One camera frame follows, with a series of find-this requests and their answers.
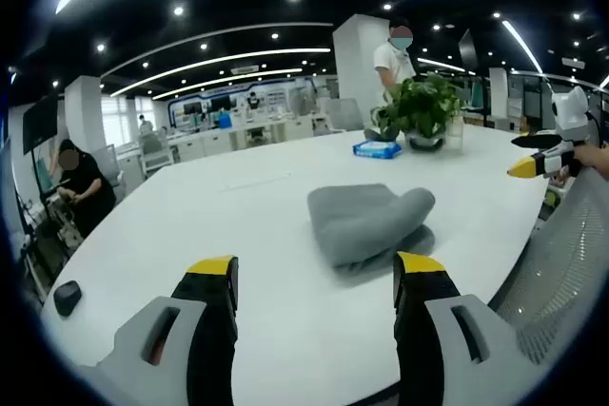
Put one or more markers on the clear glass cup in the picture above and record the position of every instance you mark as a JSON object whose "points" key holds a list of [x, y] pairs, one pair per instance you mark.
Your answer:
{"points": [[455, 137]]}

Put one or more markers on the curved ceiling light strip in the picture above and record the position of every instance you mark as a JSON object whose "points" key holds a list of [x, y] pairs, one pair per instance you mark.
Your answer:
{"points": [[214, 63]]}

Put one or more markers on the blue wet wipes packet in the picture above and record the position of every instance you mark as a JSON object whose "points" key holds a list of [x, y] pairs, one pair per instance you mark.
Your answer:
{"points": [[377, 149]]}

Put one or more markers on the person's right hand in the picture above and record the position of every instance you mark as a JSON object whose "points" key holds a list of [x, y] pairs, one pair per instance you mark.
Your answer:
{"points": [[595, 156]]}

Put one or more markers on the black computer mouse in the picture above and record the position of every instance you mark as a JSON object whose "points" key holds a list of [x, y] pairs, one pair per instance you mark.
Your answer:
{"points": [[67, 298]]}

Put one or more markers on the grey mesh office chair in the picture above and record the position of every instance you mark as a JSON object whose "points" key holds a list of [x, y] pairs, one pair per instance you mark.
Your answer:
{"points": [[566, 273]]}

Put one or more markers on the metal equipment cart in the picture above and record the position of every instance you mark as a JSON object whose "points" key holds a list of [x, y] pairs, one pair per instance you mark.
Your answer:
{"points": [[59, 225]]}

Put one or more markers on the potted green plant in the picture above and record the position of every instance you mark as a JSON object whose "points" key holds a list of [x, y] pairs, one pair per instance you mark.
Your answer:
{"points": [[421, 102]]}

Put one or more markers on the white office chair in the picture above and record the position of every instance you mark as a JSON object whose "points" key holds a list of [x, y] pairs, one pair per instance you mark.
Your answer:
{"points": [[156, 154]]}

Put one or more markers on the black hanging screen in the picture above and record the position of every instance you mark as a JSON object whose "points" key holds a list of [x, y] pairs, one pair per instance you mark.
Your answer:
{"points": [[467, 47]]}

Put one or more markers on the grey towel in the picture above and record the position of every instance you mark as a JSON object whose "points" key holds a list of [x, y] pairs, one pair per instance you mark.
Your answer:
{"points": [[357, 220]]}

